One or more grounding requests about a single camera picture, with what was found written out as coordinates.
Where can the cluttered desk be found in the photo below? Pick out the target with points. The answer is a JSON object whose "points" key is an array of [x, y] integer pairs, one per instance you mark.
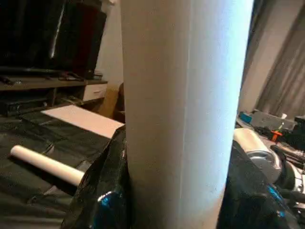
{"points": [[271, 125]]}

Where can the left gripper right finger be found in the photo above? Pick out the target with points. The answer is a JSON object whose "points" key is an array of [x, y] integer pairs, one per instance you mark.
{"points": [[252, 200]]}

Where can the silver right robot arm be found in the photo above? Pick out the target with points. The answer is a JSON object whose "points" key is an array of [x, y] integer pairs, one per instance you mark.
{"points": [[267, 157]]}

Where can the white drawer unit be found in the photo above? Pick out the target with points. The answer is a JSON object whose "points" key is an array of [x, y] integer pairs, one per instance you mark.
{"points": [[95, 92]]}

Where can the black mat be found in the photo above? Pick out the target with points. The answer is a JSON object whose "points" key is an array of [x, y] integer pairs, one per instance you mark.
{"points": [[28, 200]]}

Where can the grey window curtain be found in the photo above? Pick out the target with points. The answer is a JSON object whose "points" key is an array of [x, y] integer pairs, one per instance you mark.
{"points": [[281, 57]]}

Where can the black television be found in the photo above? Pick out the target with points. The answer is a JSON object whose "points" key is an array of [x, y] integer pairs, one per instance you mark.
{"points": [[33, 33]]}

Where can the white plastic table leg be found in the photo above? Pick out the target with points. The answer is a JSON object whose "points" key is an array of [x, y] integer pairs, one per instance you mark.
{"points": [[181, 105], [47, 164]]}

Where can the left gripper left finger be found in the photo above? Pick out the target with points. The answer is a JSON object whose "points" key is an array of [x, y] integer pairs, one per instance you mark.
{"points": [[102, 195]]}

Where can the black speaker box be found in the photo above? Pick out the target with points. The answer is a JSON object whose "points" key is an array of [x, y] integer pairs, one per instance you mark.
{"points": [[90, 43]]}

